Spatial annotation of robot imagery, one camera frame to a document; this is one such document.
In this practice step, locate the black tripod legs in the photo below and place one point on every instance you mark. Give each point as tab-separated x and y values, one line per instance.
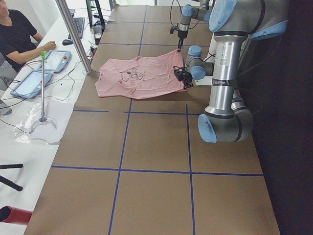
9	178

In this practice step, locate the black computer mouse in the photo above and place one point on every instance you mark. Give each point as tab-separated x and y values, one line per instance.
67	42

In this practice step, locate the near blue teach pendant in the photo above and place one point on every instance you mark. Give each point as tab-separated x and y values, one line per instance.
29	87

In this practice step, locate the black keyboard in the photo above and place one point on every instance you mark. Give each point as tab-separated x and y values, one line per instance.
79	23

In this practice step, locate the aluminium frame post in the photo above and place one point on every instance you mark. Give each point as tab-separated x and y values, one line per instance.
62	5

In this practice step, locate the metal stand with green clip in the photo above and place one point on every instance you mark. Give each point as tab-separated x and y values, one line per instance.
43	119

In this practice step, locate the black monitor stand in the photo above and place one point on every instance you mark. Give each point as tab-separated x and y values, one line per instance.
96	21

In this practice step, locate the red cylinder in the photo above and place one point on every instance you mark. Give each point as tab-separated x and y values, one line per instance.
14	215

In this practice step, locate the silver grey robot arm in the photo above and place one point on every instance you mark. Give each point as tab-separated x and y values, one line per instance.
226	118
187	14

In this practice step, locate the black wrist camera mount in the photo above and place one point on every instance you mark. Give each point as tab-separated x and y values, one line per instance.
173	29
179	72

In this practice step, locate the pink Snoopy t-shirt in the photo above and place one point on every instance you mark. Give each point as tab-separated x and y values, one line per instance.
140	77

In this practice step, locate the person in black shirt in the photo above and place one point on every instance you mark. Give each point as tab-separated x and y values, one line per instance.
16	32

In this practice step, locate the blue teach pendant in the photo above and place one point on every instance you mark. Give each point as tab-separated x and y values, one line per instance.
55	60
29	87

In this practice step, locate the white paper sheet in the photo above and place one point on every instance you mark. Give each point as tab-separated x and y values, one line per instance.
57	115

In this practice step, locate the far blue teach pendant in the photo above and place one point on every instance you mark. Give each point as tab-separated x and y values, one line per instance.
55	60

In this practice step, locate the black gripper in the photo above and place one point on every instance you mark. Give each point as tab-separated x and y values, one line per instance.
182	35
187	79

